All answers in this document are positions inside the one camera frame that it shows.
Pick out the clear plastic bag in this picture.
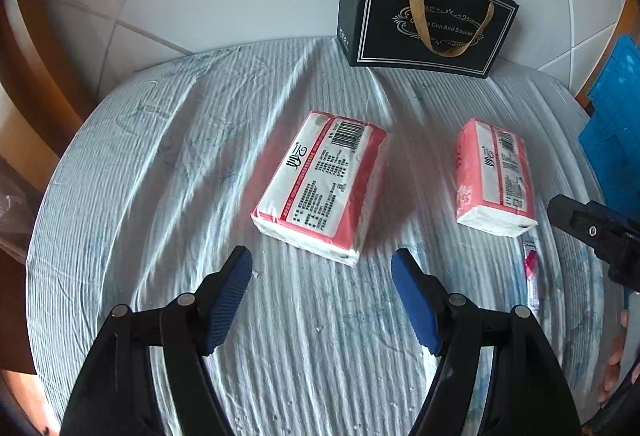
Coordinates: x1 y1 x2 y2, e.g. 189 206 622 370
0 156 39 258

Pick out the pink tissue pack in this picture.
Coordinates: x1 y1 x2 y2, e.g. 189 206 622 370
250 111 390 267
455 118 539 237

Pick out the blue plastic crate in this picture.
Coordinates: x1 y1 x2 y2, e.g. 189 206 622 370
579 35 640 218

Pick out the small pink sachet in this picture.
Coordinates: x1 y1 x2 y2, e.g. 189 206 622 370
520 240 542 313

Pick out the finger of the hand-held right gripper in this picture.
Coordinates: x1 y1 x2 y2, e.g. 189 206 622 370
546 195 640 263

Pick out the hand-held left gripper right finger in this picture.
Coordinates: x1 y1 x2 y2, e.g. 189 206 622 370
391 247 583 436

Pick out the person's right hand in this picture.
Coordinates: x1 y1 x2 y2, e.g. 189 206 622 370
599 310 632 406

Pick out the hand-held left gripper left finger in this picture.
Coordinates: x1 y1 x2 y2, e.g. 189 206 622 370
60 245 254 436

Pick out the black gift box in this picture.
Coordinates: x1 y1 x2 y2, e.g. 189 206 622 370
336 0 520 80

